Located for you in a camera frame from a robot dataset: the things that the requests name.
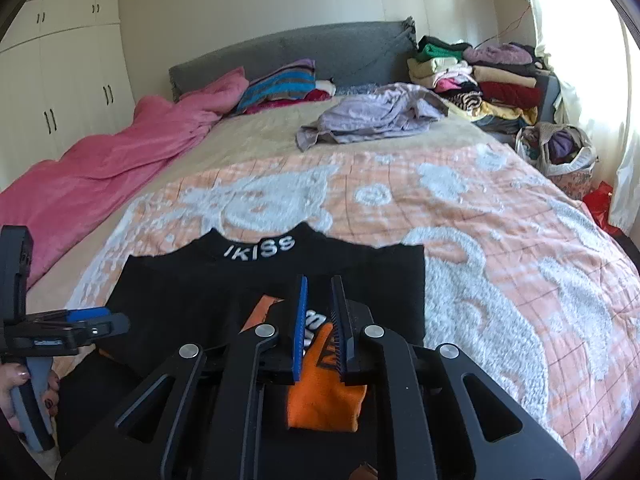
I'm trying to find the white wardrobe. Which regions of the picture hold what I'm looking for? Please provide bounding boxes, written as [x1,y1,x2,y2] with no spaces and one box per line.
[1,0,134,186]

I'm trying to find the beige bed sheet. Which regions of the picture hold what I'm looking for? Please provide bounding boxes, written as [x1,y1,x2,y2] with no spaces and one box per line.
[26,99,492,313]

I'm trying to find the grey upholstered headboard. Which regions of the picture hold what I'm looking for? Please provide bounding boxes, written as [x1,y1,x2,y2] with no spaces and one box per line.
[168,18,416,100]

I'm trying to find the pile of folded clothes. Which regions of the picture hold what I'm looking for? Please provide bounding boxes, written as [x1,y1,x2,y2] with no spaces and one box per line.
[407,36,560,141]

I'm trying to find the orange and white tufted bedspread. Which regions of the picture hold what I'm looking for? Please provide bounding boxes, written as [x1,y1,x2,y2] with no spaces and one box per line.
[68,142,639,474]

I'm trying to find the striped blue folded blanket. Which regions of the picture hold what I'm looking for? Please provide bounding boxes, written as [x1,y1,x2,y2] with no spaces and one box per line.
[233,58,336,115]

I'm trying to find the red bag on floor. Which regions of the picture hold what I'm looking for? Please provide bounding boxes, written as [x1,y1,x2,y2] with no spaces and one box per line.
[582,181,623,236]

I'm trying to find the bag of clothes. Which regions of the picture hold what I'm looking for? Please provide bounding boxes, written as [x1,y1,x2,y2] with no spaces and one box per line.
[515,122,598,200]

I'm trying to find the black sweater with orange cuffs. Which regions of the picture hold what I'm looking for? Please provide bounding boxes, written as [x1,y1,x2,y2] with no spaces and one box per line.
[56,223,436,479]

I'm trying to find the lilac crumpled garment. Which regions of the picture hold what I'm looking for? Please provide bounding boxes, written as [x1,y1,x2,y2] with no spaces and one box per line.
[295,82,449,152]

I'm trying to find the pink blanket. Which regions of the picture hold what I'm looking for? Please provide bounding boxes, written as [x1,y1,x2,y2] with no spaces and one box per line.
[1,66,248,286]

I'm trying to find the person's left hand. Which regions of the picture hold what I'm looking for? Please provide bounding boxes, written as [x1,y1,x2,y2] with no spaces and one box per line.
[0,363,60,432]

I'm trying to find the white curtain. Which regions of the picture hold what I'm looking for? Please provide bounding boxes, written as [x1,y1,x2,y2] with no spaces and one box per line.
[529,0,639,236]

